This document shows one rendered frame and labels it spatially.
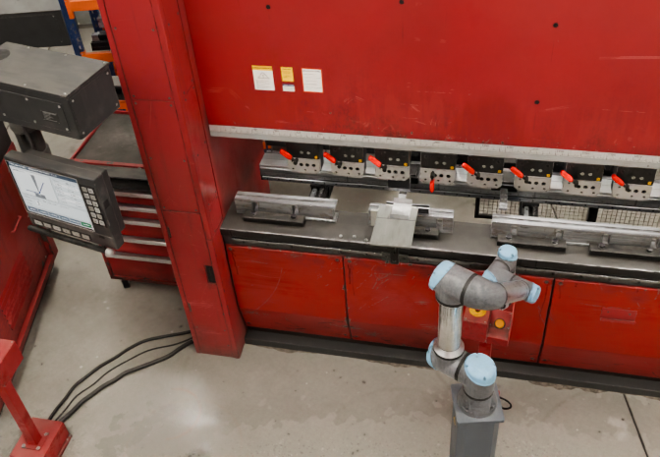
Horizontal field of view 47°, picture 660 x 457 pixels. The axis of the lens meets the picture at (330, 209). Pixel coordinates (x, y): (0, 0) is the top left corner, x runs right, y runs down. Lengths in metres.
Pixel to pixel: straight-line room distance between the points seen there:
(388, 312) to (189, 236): 1.05
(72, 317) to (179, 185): 1.56
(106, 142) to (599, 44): 2.56
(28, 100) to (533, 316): 2.39
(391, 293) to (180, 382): 1.27
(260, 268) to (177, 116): 0.98
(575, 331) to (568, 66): 1.37
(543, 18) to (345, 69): 0.79
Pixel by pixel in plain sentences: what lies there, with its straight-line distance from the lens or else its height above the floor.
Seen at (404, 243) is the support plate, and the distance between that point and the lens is 3.32.
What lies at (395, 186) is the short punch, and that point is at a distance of 3.44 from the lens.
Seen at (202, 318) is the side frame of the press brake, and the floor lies 0.31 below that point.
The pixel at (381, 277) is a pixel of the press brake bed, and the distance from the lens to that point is 3.65.
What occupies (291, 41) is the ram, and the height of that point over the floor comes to 1.83.
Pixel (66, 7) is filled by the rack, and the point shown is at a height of 1.37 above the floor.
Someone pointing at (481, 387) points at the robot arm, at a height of 0.94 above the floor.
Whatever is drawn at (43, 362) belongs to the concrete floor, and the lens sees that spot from 4.58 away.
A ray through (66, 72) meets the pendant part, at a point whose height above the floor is 1.95.
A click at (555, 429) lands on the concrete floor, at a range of 3.99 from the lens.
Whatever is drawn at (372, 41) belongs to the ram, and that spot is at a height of 1.85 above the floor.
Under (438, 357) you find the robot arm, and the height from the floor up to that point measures 1.00.
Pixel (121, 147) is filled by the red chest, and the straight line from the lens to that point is 4.18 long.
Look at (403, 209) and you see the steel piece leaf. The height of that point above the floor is 1.00.
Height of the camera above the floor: 3.28
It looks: 41 degrees down
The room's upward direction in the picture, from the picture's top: 5 degrees counter-clockwise
